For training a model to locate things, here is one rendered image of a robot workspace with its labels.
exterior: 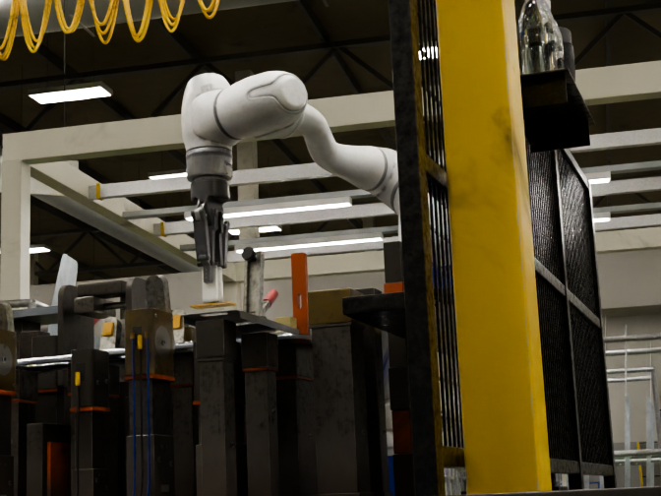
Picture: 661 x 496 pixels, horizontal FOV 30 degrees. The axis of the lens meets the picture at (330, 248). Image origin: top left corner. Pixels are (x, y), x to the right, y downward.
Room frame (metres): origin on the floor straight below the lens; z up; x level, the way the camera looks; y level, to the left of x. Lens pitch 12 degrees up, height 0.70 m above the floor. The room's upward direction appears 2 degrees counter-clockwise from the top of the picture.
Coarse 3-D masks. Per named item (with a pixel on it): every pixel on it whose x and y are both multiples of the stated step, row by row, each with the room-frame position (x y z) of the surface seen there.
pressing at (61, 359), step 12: (288, 336) 2.19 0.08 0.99; (300, 336) 2.20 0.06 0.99; (120, 348) 2.32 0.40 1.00; (180, 348) 2.36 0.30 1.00; (192, 348) 2.37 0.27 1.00; (24, 360) 2.40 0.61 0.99; (36, 360) 2.39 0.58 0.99; (48, 360) 2.38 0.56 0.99; (60, 360) 2.46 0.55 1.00; (120, 360) 2.50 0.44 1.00; (48, 372) 2.59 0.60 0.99
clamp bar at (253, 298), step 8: (248, 248) 2.48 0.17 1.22; (248, 256) 2.48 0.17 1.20; (256, 256) 2.51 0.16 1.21; (264, 256) 2.52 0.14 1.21; (248, 264) 2.51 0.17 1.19; (256, 264) 2.51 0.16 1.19; (264, 264) 2.52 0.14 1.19; (248, 272) 2.51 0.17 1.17; (256, 272) 2.51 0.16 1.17; (248, 280) 2.51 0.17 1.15; (256, 280) 2.51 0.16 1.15; (248, 288) 2.51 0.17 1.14; (256, 288) 2.50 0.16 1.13; (248, 296) 2.51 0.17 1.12; (256, 296) 2.49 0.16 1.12; (248, 304) 2.50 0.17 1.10; (256, 304) 2.49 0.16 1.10; (248, 312) 2.50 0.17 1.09; (256, 312) 2.48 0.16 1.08
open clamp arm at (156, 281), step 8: (152, 280) 2.21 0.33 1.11; (160, 280) 2.20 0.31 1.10; (152, 288) 2.21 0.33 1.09; (160, 288) 2.21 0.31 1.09; (168, 288) 2.22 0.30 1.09; (152, 296) 2.21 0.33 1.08; (160, 296) 2.21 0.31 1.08; (168, 296) 2.22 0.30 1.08; (152, 304) 2.22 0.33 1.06; (160, 304) 2.21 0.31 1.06; (168, 304) 2.22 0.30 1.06; (168, 312) 2.22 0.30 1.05
